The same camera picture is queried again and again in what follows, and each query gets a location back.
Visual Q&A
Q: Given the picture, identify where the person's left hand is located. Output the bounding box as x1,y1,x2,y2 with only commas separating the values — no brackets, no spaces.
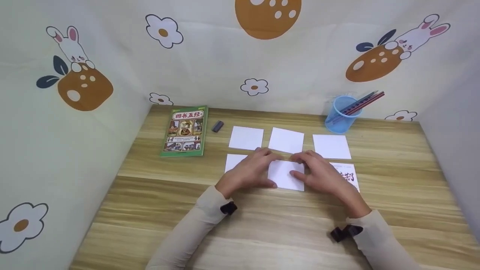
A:
215,147,282,199

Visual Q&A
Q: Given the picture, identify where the person's right hand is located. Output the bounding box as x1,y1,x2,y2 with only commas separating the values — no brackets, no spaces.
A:
289,150,360,206

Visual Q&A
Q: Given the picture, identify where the person's left forearm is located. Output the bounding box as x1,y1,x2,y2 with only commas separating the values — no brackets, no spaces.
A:
145,186,239,270

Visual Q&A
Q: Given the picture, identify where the person's right forearm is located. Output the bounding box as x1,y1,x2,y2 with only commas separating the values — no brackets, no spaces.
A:
339,193,426,270

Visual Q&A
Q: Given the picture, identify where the white card with print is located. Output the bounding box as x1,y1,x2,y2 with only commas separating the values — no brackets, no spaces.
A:
329,162,360,193

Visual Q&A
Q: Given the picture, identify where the black wrist band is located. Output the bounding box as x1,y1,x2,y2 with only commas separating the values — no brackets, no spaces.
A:
220,201,238,216
330,224,363,243

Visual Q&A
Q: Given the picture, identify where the blue translucent cup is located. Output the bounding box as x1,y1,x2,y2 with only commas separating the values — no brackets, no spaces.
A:
325,96,362,134

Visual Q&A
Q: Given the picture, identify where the green illustrated book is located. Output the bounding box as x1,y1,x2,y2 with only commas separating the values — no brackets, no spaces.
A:
160,106,209,157

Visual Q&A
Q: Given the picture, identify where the grey pencil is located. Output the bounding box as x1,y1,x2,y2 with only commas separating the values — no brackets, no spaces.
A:
330,90,379,121

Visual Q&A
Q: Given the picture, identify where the red striped pencil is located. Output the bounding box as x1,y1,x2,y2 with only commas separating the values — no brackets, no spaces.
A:
339,91,386,116

